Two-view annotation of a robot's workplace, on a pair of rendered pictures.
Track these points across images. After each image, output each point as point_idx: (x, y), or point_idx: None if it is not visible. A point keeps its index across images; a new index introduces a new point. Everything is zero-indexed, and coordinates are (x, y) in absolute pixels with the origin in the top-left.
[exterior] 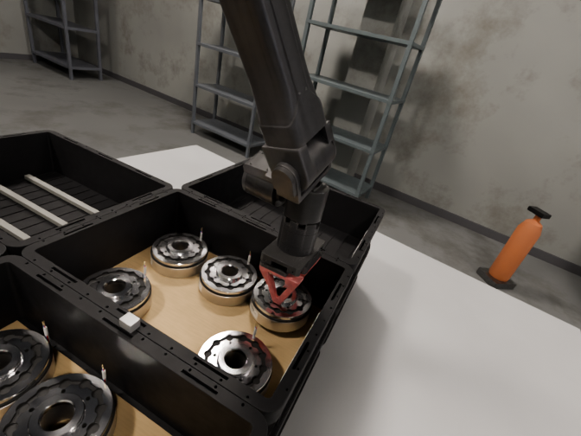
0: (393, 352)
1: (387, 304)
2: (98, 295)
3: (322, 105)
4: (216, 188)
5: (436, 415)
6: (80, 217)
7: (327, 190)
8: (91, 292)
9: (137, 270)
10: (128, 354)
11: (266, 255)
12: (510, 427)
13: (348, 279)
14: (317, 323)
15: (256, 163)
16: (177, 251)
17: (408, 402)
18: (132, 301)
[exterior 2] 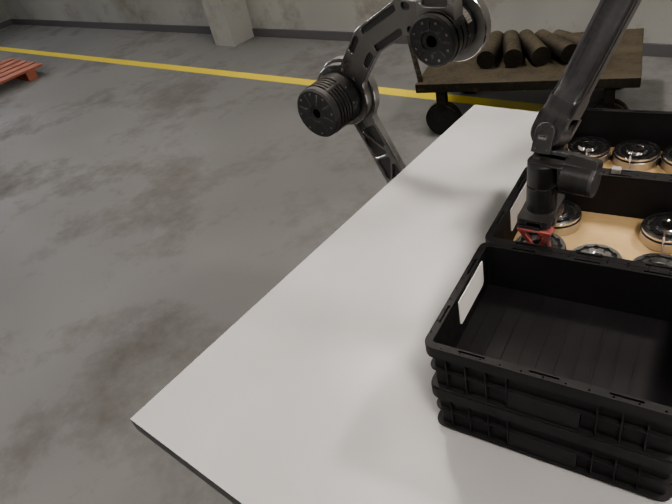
0: (412, 336)
1: (400, 390)
2: (648, 178)
3: (549, 95)
4: None
5: (393, 298)
6: None
7: (528, 158)
8: (654, 178)
9: (670, 240)
10: None
11: (559, 193)
12: (333, 302)
13: (489, 228)
14: (512, 197)
15: (591, 157)
16: (655, 261)
17: (413, 302)
18: (648, 223)
